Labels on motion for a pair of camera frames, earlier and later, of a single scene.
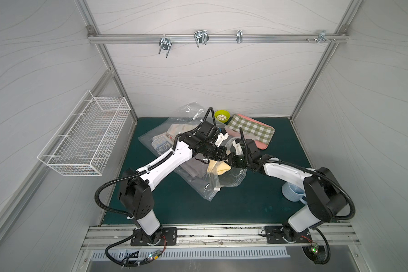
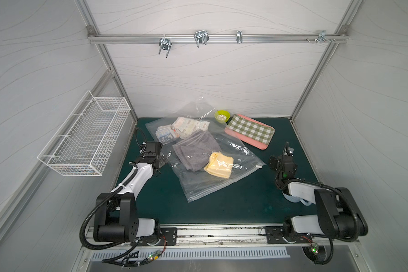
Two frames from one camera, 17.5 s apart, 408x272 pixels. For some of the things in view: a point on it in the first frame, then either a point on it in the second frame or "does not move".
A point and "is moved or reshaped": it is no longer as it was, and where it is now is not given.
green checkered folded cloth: [260, 132] does not move
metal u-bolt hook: [201, 37] does not move
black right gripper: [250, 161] -> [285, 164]
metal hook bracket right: [322, 37] does not move
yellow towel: [220, 167] is moved or reshaped
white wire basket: [83, 144] does not move
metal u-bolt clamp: [165, 43] does not move
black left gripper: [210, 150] -> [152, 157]
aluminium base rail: [341, 237] does not move
